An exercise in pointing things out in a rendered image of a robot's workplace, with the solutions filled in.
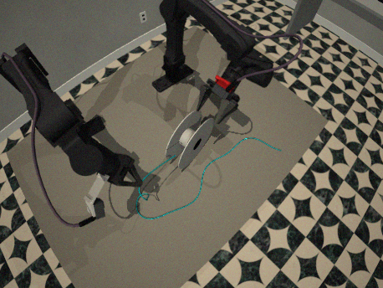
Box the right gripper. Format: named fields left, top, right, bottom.
left=84, top=143, right=143, bottom=217

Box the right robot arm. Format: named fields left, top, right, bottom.
left=0, top=43, right=105, bottom=176

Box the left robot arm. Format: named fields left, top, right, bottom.
left=152, top=0, right=273, bottom=92

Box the grey cable reel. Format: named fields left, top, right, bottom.
left=165, top=110, right=214, bottom=169

